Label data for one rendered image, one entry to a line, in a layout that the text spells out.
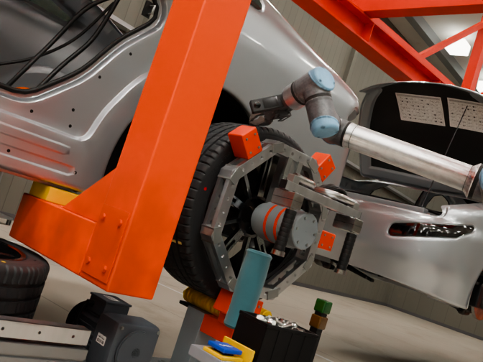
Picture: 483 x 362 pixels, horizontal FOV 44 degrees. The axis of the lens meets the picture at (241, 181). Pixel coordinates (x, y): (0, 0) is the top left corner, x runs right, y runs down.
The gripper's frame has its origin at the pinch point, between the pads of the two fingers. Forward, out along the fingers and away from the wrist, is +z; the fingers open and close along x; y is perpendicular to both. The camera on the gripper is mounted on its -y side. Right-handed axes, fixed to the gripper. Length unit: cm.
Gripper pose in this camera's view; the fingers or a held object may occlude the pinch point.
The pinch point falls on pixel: (250, 121)
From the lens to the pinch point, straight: 220.7
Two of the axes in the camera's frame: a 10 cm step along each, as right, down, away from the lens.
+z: -6.2, 3.3, 7.2
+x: -2.6, -9.4, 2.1
